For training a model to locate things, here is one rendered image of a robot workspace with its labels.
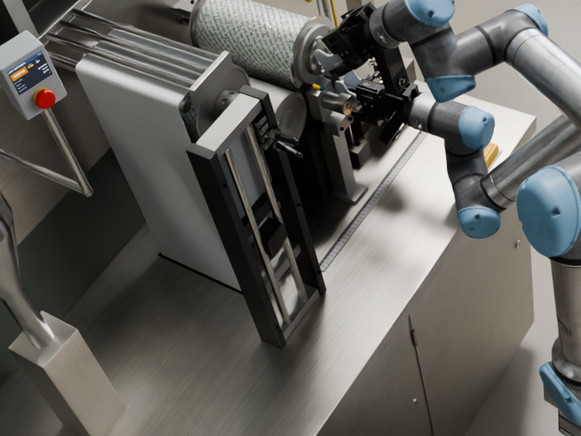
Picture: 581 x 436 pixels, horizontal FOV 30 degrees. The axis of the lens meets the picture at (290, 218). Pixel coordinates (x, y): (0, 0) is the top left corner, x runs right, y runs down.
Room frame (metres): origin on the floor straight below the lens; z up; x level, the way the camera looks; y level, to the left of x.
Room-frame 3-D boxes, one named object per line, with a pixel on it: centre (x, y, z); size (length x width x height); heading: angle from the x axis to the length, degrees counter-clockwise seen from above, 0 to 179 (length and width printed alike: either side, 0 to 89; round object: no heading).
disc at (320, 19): (1.58, -0.14, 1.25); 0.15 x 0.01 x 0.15; 132
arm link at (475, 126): (1.42, -0.37, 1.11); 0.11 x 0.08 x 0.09; 42
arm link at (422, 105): (1.47, -0.31, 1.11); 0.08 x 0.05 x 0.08; 132
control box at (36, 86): (1.23, 0.29, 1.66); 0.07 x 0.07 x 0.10; 25
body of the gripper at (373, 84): (1.54, -0.26, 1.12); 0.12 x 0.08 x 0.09; 42
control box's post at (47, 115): (1.24, 0.29, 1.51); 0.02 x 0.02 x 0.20
